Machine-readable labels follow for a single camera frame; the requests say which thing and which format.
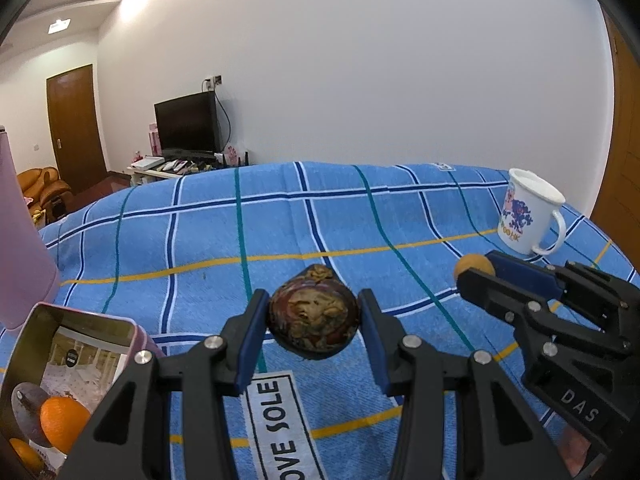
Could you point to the orange leather sofa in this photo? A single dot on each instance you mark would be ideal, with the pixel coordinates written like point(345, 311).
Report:
point(45, 180)

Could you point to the brown wooden door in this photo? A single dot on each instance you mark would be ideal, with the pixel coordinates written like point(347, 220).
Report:
point(620, 135)
point(75, 125)

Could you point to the small tan longan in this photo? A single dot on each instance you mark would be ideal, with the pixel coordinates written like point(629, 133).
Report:
point(472, 264)

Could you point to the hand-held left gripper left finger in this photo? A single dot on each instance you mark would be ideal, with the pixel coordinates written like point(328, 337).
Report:
point(252, 340)

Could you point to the dark brown round fruit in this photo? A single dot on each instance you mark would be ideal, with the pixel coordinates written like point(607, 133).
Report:
point(312, 315)

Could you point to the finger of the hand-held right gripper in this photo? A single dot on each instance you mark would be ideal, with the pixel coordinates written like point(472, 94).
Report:
point(525, 274)
point(500, 300)

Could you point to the pink floral bag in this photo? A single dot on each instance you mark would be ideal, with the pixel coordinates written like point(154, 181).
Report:
point(231, 155)

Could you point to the blue checked blanket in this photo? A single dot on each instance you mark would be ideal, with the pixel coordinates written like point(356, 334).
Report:
point(350, 220)

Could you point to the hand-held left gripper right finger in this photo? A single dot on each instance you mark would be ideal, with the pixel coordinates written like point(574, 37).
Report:
point(372, 340)

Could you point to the rectangular ceiling light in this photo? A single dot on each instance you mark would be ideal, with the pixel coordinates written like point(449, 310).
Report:
point(59, 25)

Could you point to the black television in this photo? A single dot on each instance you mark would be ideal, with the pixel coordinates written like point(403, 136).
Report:
point(187, 120)

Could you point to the white television stand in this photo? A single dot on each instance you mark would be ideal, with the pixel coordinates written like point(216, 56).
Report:
point(145, 174)

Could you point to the large orange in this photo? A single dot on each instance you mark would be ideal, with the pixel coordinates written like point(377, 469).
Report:
point(62, 422)

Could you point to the dull purple round fruit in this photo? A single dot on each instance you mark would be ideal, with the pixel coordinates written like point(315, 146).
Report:
point(25, 402)

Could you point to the pink metal tin box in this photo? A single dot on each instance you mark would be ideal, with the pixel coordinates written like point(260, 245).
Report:
point(90, 321)

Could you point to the wall socket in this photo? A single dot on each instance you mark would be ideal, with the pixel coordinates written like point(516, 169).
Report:
point(213, 81)

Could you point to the printed leaflet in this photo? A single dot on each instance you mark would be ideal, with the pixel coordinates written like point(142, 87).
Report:
point(90, 360)

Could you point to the white printed mug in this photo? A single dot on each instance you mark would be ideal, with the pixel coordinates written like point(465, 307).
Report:
point(537, 205)

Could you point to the pink insulated bottle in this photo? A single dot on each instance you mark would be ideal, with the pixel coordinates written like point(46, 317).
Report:
point(25, 240)

